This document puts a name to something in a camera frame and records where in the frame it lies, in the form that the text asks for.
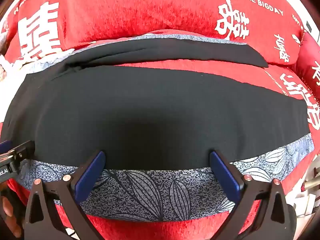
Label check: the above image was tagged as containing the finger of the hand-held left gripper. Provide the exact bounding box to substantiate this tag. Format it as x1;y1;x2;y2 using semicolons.
0;140;35;162

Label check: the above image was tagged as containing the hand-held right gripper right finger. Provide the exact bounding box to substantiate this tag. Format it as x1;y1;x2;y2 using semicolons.
209;151;297;240

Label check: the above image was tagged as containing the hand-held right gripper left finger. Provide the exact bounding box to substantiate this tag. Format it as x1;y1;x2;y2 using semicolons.
24;151;106;240

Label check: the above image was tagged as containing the person's left hand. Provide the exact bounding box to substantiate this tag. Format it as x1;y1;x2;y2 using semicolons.
0;183;25;238

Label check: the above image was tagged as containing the grey leaf-print cloth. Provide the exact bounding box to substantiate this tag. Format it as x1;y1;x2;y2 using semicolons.
0;34;315;223

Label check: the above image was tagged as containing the red printed bed sheet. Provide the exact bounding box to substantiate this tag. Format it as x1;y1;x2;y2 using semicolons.
5;60;320;240

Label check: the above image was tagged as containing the metal rod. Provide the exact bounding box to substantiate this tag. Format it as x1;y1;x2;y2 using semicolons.
301;172;320;193

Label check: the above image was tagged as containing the red printed pillow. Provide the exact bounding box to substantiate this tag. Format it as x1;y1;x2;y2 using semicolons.
295;31;320;90

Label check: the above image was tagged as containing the red printed quilt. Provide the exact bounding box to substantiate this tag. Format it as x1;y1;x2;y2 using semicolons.
5;0;304;67

